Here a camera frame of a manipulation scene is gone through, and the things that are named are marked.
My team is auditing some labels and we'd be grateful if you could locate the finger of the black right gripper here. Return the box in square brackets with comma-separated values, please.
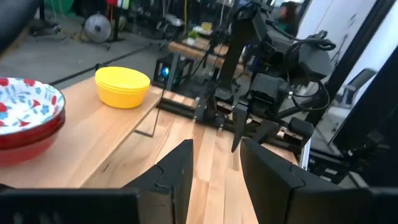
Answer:
[231, 103, 249, 153]
[253, 119, 280, 144]

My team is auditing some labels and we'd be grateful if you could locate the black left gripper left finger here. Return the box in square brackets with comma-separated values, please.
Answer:
[121, 139, 195, 224]

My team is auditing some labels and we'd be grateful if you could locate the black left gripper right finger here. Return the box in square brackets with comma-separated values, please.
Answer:
[239, 138, 371, 224]

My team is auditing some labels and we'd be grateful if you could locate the yellow mini bowl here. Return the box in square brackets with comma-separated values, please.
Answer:
[96, 83, 150, 110]
[95, 66, 151, 94]

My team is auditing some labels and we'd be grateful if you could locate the red mini bowl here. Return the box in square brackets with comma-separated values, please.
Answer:
[0, 77, 67, 139]
[0, 111, 67, 151]

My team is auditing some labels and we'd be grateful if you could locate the person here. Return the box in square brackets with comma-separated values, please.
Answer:
[277, 1, 302, 35]

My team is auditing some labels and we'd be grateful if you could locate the wooden background table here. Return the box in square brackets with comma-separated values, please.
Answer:
[167, 36, 246, 74]

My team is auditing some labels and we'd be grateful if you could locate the grey office chair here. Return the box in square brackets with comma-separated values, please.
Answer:
[326, 67, 377, 125]

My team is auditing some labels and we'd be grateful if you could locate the black computer blue light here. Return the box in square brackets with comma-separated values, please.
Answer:
[152, 53, 187, 91]

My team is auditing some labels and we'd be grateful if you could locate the small green potted plant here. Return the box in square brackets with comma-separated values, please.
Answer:
[186, 29, 200, 47]

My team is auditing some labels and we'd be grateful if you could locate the black rig upright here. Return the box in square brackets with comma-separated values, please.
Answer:
[329, 46, 398, 187]

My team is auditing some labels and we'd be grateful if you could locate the grey floor fan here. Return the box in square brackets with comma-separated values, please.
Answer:
[83, 12, 113, 50]

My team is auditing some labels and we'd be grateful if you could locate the green sheet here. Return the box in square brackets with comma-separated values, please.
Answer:
[43, 0, 75, 15]

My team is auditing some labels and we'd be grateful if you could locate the black aluminium frame rail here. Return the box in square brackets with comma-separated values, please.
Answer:
[157, 98, 312, 153]

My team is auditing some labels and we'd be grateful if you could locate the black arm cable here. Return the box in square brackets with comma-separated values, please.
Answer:
[284, 30, 337, 113]

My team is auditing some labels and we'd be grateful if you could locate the wooden shelf black frame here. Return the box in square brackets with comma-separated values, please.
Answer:
[0, 76, 165, 190]

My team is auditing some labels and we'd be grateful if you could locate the black rig frame post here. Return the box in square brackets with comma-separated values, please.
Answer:
[306, 0, 397, 125]

